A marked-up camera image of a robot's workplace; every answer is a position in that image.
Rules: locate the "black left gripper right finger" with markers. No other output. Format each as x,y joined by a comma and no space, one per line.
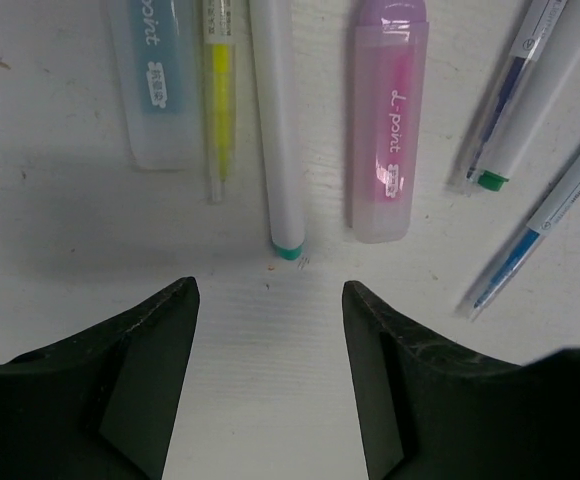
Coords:
429,408

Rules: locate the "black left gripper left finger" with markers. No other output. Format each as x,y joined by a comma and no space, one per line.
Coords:
102,403

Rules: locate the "teal cap white marker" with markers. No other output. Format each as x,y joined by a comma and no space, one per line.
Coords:
273,50

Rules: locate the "green cap white marker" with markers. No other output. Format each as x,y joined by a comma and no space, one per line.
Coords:
558,56

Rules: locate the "clear light blue pen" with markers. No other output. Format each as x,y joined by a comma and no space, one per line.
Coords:
509,261

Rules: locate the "pink highlighter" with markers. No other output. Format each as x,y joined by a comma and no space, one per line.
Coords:
390,46

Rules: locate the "blue highlighter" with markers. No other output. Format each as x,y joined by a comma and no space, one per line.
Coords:
157,51

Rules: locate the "clear dark blue pen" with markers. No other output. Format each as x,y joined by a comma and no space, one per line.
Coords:
530,34

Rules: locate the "thin yellow pen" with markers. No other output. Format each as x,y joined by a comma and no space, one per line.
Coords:
220,92

